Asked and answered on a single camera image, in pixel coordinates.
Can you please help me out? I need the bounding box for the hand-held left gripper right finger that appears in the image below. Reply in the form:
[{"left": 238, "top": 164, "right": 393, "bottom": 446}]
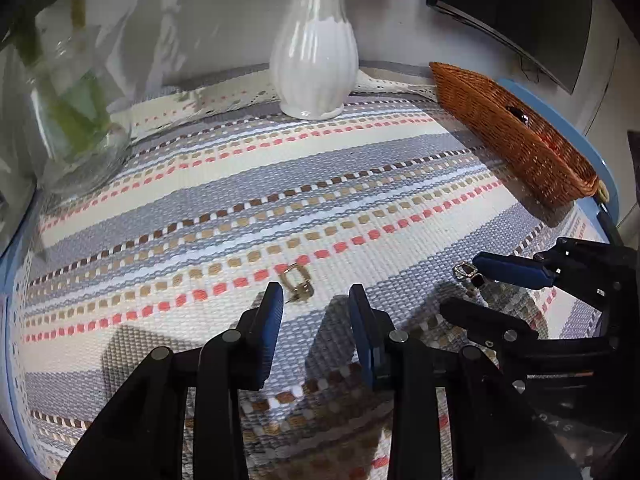
[{"left": 348, "top": 284, "right": 583, "bottom": 480}]

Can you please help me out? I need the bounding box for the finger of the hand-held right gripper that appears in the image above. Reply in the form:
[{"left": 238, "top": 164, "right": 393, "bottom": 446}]
[
  {"left": 440, "top": 297, "right": 541, "bottom": 348},
  {"left": 472, "top": 237, "right": 633, "bottom": 306}
]

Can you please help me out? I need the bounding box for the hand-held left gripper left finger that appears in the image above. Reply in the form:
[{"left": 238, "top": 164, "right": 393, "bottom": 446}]
[{"left": 57, "top": 281, "right": 285, "bottom": 480}]

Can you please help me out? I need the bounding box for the brown wicker basket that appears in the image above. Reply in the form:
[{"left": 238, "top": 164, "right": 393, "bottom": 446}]
[{"left": 429, "top": 61, "right": 601, "bottom": 209}]

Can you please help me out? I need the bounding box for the black object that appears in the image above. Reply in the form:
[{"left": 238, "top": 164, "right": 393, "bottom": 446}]
[{"left": 598, "top": 207, "right": 626, "bottom": 246}]

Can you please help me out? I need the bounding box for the striped woven table mat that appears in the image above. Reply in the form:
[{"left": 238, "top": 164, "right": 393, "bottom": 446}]
[{"left": 10, "top": 62, "right": 621, "bottom": 480}]

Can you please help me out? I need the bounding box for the clear glass vase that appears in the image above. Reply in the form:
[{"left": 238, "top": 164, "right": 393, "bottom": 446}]
[{"left": 20, "top": 35, "right": 133, "bottom": 196}]

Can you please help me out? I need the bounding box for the white ribbed ceramic vase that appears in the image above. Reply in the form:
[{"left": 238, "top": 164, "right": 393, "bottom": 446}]
[{"left": 269, "top": 0, "right": 371, "bottom": 121}]

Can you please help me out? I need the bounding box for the thin monitor cable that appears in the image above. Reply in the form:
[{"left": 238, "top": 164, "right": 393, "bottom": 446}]
[{"left": 520, "top": 55, "right": 543, "bottom": 83}]

